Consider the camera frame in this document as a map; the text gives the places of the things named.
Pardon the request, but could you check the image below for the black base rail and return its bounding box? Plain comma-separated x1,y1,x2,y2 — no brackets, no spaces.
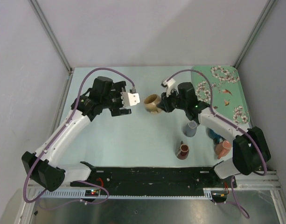
70,161,238,196

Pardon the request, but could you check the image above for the aluminium frame post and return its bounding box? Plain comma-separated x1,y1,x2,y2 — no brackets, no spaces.
28,0,72,75
233,0,278,69

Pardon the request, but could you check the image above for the right aluminium frame post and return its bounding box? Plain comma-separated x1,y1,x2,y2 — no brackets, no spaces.
233,0,278,69

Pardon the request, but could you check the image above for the beige wooden mug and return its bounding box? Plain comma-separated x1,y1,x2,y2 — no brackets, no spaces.
144,94,163,115

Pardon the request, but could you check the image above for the slotted cable duct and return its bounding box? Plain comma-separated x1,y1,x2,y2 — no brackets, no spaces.
41,188,212,200

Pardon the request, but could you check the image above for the aluminium base profile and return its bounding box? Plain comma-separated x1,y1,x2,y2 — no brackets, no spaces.
236,171,281,188

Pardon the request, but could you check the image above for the salmon pink mug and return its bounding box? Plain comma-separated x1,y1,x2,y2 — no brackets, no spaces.
215,140,232,159

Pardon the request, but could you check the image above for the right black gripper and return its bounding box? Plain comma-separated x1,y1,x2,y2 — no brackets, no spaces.
158,88,188,112

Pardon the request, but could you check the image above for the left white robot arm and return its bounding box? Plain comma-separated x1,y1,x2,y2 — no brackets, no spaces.
22,76,140,192

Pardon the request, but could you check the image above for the grey mug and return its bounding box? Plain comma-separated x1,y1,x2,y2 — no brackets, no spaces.
182,121,198,138

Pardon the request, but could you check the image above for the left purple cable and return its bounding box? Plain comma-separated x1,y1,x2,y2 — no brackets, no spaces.
23,67,137,210

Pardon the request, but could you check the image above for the green floral tray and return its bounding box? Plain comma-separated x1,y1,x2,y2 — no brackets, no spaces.
192,65,250,124

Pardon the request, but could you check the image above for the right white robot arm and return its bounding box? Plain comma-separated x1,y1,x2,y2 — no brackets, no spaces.
157,79,271,187

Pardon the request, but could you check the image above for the left aluminium frame post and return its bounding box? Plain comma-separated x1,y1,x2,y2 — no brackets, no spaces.
28,0,72,75

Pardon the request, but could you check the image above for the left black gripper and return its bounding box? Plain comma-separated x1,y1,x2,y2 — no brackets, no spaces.
101,82,131,116

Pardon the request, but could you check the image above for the blue mug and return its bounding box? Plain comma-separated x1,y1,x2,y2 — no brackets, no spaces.
207,128,223,145

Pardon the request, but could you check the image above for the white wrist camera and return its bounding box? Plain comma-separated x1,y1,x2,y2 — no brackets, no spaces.
121,92,140,107
161,78,175,92

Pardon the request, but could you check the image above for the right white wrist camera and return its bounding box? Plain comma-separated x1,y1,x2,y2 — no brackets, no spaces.
161,78,175,92

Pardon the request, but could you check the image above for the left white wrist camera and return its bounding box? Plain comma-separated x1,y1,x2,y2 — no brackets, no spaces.
121,92,140,107

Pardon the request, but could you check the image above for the dark red mug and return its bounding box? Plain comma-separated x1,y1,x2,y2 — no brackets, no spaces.
175,141,189,160

